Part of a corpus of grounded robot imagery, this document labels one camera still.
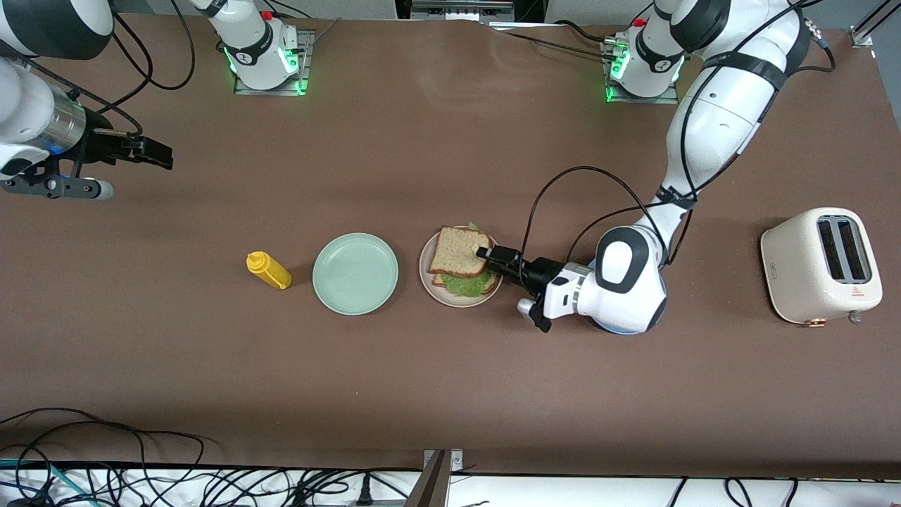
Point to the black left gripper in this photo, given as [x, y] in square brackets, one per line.
[540, 271]

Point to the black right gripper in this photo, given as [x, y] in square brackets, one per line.
[101, 144]

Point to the green lettuce leaf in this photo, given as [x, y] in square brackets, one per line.
[468, 285]

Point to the brown bread slice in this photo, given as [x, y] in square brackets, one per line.
[438, 279]
[457, 252]

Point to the yellow mustard squeeze bottle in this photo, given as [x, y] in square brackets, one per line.
[271, 271]

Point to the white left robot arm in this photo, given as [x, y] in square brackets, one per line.
[725, 113]

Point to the beige plate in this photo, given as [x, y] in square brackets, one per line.
[461, 301]

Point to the blue plate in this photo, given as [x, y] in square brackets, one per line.
[619, 331]

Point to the green plate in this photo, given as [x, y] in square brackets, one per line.
[355, 273]

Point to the black power plug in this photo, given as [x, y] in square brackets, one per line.
[364, 489]

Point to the white toaster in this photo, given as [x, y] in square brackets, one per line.
[795, 274]

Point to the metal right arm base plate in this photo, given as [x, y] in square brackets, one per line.
[271, 92]

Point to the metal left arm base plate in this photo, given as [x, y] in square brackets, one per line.
[654, 101]

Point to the grey metal bracket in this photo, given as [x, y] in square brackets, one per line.
[433, 486]

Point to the black device with metal rail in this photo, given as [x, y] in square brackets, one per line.
[464, 8]

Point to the aluminium frame profile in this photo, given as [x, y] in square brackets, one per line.
[869, 24]

